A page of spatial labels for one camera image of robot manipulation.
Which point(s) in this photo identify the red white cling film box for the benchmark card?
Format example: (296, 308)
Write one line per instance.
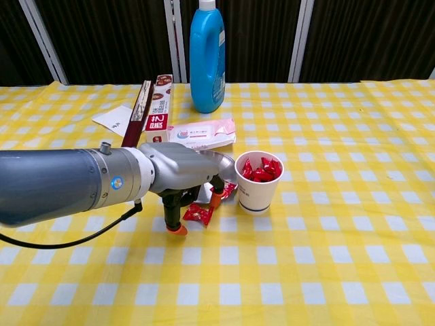
(158, 125)

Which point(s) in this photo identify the black pleated curtain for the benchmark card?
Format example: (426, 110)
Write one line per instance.
(374, 40)
(108, 40)
(258, 40)
(13, 40)

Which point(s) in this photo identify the pink white wet wipes pack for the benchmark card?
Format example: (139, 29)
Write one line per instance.
(200, 134)

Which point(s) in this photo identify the blue detergent bottle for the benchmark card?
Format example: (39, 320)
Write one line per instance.
(204, 68)

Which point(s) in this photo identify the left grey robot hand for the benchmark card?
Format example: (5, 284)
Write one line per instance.
(183, 166)

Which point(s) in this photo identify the white frame post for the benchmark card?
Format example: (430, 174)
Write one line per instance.
(300, 40)
(169, 34)
(432, 73)
(42, 40)

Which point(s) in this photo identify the white paper note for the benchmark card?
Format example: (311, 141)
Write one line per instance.
(112, 119)

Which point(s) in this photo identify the yellow white checkered tablecloth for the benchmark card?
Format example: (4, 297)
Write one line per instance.
(306, 237)

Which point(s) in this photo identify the red candy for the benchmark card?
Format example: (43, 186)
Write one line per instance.
(276, 167)
(198, 214)
(229, 187)
(265, 164)
(260, 176)
(247, 168)

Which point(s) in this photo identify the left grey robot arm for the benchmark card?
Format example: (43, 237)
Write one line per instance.
(51, 183)

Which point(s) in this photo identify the white paper cup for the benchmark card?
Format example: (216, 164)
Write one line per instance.
(258, 197)

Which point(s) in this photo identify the silver metal plate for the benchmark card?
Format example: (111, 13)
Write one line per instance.
(222, 166)

